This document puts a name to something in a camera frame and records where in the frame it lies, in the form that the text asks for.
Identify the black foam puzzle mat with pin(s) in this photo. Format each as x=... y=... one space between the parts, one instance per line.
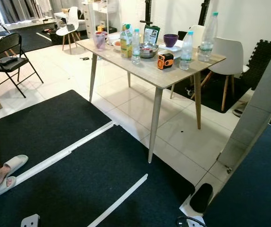
x=260 y=61

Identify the black folding chair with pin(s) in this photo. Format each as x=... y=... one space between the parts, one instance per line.
x=8 y=61

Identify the black rack post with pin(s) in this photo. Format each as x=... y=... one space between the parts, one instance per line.
x=203 y=9
x=147 y=12

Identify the steel bowl with red food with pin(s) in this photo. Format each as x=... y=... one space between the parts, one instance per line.
x=148 y=50

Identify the white shelf unit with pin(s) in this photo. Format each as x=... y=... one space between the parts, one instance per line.
x=97 y=14

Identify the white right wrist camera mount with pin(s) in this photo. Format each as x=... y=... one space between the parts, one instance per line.
x=198 y=222

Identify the black rounded floor object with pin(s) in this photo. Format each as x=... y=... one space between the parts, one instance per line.
x=201 y=197

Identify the grey curtains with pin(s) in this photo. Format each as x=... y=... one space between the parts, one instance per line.
x=12 y=9

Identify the light wooden dining table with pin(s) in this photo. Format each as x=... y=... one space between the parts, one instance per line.
x=154 y=75

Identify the orange round fruit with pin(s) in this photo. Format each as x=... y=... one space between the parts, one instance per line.
x=117 y=43

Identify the purple cup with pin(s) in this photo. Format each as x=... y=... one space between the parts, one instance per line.
x=170 y=40

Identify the short white floor strip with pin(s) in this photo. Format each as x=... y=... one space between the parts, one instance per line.
x=116 y=201

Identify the clear water bottle teal cap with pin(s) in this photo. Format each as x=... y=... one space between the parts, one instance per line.
x=136 y=49
x=186 y=54

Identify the white slipper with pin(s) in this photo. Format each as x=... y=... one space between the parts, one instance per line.
x=9 y=185
x=17 y=161

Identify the grey slipper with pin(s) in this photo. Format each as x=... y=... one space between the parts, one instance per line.
x=240 y=109

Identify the tall clear bottle teal cap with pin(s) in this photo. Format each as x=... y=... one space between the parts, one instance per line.
x=207 y=40

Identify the dark green food pouch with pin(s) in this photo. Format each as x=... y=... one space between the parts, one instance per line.
x=151 y=34

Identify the grey white shell chair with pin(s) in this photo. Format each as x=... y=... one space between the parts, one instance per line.
x=230 y=54

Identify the white lidded food container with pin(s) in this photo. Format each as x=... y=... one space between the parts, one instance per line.
x=175 y=49

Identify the black foam floor mat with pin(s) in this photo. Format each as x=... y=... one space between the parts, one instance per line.
x=215 y=97

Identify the white shallow bowl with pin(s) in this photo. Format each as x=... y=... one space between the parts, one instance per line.
x=115 y=48

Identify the long white floor strip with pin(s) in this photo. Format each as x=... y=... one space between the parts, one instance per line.
x=60 y=158

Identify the green yellow juice carton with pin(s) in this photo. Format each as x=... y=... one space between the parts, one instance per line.
x=126 y=43

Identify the black floor carpet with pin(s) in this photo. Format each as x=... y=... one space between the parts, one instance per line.
x=97 y=189
x=41 y=127

